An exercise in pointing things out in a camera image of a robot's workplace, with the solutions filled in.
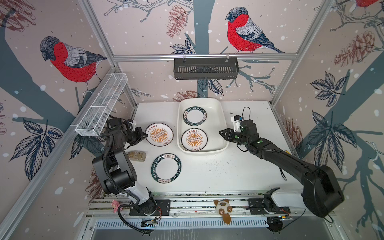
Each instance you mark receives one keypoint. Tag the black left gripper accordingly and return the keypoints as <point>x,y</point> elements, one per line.
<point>138,133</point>

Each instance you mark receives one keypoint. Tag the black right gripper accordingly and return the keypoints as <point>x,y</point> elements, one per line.
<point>227,135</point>

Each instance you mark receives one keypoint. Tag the orange sunburst plate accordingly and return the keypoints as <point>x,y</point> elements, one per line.
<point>194,140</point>
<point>159,134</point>

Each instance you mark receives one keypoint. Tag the green hao shi plate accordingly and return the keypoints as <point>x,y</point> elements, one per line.
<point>166,168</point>
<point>194,116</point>

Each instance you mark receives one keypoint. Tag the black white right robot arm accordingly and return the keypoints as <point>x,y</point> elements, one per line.
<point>321,190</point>

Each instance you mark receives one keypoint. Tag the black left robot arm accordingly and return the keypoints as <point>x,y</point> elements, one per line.
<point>116,172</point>

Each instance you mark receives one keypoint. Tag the white plastic bin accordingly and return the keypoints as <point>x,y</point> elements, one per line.
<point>214,123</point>

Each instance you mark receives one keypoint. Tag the yellow tape measure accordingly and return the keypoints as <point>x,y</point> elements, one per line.
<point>283,174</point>

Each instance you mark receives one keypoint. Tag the brown plush toy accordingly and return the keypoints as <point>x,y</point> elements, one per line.
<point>223,208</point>

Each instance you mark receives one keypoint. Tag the pink small toy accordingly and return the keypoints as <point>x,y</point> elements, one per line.
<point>115,205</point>

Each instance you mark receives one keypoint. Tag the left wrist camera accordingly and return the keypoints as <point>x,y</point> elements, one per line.
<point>131,124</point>

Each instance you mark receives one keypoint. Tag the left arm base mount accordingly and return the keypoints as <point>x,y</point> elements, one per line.
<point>151,207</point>

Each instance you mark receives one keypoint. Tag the black wire wall basket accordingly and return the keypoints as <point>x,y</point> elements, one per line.
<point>206,69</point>

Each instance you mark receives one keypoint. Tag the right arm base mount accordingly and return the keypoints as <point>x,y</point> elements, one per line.
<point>266,205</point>

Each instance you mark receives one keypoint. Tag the aluminium rail base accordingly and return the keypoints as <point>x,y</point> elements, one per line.
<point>184,212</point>

